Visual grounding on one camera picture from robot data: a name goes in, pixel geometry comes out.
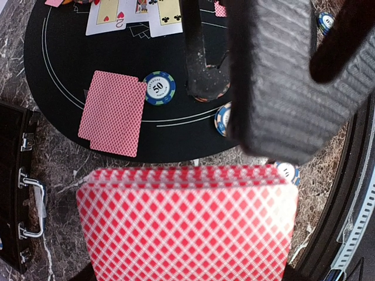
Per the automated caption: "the blue chip mat edge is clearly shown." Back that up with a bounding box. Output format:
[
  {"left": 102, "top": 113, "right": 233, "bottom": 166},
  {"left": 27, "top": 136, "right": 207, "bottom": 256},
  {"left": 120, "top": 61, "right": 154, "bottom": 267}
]
[{"left": 214, "top": 102, "right": 231, "bottom": 137}]

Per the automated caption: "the face-up jack community card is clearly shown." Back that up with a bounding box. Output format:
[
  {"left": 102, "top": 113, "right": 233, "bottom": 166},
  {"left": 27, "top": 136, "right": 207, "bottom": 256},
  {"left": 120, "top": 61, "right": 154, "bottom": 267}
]
[{"left": 125, "top": 0, "right": 149, "bottom": 24}]

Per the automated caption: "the blue white chip stack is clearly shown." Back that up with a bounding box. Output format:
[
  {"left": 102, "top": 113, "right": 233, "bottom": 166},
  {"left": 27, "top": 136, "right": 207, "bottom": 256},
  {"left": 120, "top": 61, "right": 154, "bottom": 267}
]
[{"left": 274, "top": 162, "right": 301, "bottom": 186}]

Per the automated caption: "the red-backed card deck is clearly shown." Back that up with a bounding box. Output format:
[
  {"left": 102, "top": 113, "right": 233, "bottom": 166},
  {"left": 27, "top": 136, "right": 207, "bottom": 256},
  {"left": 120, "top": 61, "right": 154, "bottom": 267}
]
[{"left": 76, "top": 165, "right": 298, "bottom": 280}]

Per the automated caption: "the dealt card front player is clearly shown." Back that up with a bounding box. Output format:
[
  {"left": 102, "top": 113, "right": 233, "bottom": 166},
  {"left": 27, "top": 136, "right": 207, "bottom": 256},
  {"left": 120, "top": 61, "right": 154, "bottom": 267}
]
[{"left": 214, "top": 1, "right": 227, "bottom": 18}]

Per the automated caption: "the black poker chip case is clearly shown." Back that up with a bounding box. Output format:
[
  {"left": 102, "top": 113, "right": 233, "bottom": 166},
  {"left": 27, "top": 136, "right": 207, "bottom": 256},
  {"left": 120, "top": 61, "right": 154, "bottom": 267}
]
[{"left": 1, "top": 101, "right": 46, "bottom": 273}]

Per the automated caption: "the round black poker mat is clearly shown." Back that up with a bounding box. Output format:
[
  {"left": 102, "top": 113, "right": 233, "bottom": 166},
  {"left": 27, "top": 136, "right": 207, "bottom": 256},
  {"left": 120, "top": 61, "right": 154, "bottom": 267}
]
[{"left": 24, "top": 1, "right": 235, "bottom": 163}]

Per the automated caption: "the dealt card player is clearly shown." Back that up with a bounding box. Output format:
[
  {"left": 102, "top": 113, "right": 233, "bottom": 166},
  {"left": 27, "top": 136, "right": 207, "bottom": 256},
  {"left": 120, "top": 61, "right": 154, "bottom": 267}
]
[
  {"left": 214, "top": 1, "right": 227, "bottom": 18},
  {"left": 78, "top": 70, "right": 146, "bottom": 157},
  {"left": 45, "top": 0, "right": 72, "bottom": 8}
]

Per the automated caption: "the face-up four clubs card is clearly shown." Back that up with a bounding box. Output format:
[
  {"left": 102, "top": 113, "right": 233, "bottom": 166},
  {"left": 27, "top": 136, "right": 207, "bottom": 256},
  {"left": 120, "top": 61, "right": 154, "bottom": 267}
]
[{"left": 147, "top": 0, "right": 183, "bottom": 37}]

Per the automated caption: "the white slotted cable duct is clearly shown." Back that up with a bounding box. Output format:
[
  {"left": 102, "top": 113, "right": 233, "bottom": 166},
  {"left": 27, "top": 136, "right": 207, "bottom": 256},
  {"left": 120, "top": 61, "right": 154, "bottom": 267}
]
[{"left": 331, "top": 174, "right": 374, "bottom": 271}]

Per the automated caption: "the face-up two hearts card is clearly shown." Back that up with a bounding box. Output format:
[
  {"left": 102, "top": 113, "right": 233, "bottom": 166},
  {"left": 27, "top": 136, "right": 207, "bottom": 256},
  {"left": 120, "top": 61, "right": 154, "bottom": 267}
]
[{"left": 86, "top": 0, "right": 127, "bottom": 36}]

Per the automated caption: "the blue chip mat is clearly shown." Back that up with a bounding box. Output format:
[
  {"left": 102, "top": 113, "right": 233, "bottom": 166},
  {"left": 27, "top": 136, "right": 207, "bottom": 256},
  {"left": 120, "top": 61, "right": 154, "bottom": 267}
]
[{"left": 317, "top": 12, "right": 334, "bottom": 36}]

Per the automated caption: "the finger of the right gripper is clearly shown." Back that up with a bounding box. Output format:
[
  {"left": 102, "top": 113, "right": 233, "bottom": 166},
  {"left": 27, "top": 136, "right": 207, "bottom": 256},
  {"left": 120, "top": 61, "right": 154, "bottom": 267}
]
[
  {"left": 180, "top": 1, "right": 229, "bottom": 100},
  {"left": 227, "top": 1, "right": 374, "bottom": 164}
]

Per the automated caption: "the brown chip mat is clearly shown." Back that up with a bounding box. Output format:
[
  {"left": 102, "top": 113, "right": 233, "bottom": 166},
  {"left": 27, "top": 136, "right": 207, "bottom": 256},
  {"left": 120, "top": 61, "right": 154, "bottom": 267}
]
[{"left": 190, "top": 64, "right": 230, "bottom": 102}]

